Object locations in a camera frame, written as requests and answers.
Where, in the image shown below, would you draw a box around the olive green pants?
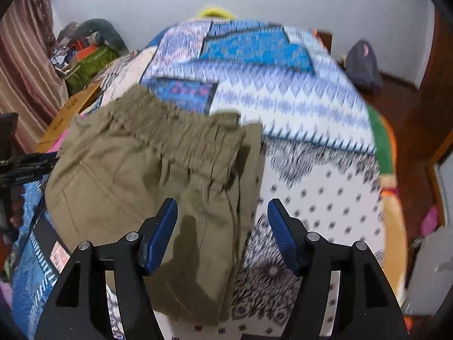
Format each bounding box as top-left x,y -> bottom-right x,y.
45,86 -> 265,326

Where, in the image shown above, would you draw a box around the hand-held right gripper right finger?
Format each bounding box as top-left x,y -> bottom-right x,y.
267,198 -> 409,340

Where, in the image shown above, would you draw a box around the green fabric bag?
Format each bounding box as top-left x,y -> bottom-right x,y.
64,44 -> 119,95

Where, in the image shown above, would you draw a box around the grey backpack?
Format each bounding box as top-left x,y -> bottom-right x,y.
345,40 -> 384,91

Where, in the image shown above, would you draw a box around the striped brown curtain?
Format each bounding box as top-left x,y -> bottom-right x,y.
0,0 -> 69,153

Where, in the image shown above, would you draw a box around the white bedside cabinet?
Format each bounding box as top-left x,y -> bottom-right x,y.
403,225 -> 453,317

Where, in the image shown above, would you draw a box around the dark wooden bed post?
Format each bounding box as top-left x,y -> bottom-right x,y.
316,30 -> 334,54

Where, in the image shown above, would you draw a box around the wooden lap table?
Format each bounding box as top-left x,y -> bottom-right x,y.
37,81 -> 103,153

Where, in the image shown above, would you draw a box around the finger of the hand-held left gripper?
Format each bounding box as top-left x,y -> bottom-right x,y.
9,152 -> 60,186

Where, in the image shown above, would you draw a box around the yellow hoop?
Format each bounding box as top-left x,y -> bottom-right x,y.
197,5 -> 237,20

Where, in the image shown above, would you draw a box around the bright pink item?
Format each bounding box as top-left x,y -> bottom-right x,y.
420,205 -> 440,235

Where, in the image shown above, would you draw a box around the blue patchwork blanket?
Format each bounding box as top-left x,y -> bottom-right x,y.
10,19 -> 407,340

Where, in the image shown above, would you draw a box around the brown wooden door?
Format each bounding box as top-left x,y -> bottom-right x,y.
414,5 -> 453,93

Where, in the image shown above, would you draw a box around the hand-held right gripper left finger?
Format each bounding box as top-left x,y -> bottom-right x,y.
33,197 -> 178,340

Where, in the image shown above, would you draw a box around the striped bedding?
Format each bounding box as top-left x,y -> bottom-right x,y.
90,48 -> 153,110

